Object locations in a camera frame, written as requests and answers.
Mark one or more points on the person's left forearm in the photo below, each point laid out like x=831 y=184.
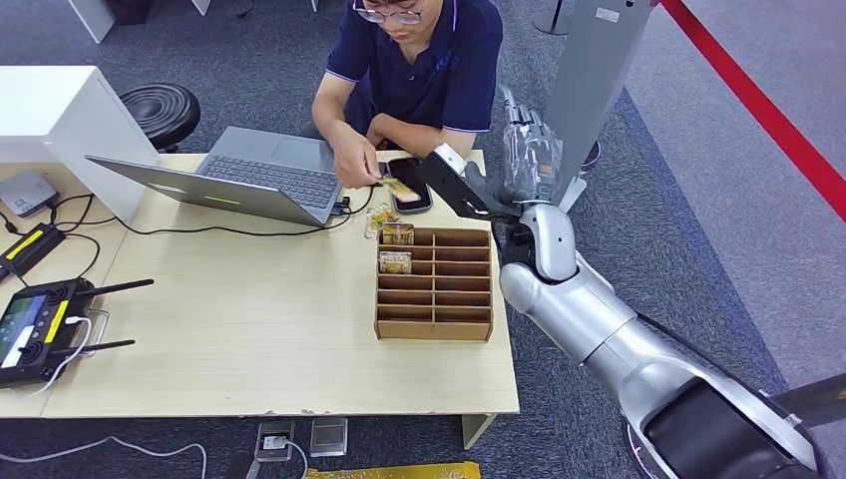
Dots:
x=429 y=139

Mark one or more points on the white cabinet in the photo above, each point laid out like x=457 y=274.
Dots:
x=59 y=125

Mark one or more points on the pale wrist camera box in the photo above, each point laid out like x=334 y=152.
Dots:
x=451 y=158

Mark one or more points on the person's right forearm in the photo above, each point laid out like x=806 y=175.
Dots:
x=327 y=109

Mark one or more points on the pale desk leg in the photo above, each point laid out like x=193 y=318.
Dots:
x=477 y=428

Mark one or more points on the eyeglasses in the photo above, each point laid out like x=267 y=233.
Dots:
x=386 y=13

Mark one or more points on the grey open laptop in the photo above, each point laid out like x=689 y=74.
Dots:
x=264 y=172

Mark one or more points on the black smartphone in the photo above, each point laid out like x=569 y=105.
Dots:
x=413 y=173

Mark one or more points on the grey white router box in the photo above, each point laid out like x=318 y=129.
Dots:
x=25 y=192

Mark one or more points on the red barrier belt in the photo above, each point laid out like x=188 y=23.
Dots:
x=760 y=109

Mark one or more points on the grey pillar stand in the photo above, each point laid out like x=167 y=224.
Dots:
x=595 y=79

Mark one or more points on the yellow flat object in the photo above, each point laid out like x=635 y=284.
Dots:
x=396 y=471

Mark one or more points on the black device yellow stripe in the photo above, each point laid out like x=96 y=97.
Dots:
x=30 y=248

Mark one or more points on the black round stool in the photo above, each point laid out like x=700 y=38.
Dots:
x=160 y=114

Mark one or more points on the person's right hand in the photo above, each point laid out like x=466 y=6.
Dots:
x=355 y=158

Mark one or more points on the white furniture piece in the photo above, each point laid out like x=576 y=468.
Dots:
x=92 y=16

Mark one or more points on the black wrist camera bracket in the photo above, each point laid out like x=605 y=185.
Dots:
x=449 y=185

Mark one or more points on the brown wooden card organizer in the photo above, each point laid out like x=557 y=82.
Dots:
x=433 y=291

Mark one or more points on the yellow brown printed card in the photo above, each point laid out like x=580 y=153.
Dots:
x=402 y=190
x=398 y=234
x=395 y=263

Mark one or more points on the person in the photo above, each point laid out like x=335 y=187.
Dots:
x=423 y=73

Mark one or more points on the black remote controller with antennas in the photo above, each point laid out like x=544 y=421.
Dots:
x=36 y=330

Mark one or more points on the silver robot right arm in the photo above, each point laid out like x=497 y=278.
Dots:
x=595 y=317

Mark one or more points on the black floor outlet box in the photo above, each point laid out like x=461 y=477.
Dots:
x=274 y=441

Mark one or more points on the person's left hand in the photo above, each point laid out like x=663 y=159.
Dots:
x=380 y=131

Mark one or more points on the grey floor outlet cover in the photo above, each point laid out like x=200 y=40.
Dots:
x=328 y=437

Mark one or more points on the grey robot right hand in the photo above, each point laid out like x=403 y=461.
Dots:
x=532 y=158

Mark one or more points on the black stanchion base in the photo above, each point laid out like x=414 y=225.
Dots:
x=552 y=23

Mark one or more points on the clear wrapped card packet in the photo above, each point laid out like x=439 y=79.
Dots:
x=377 y=218

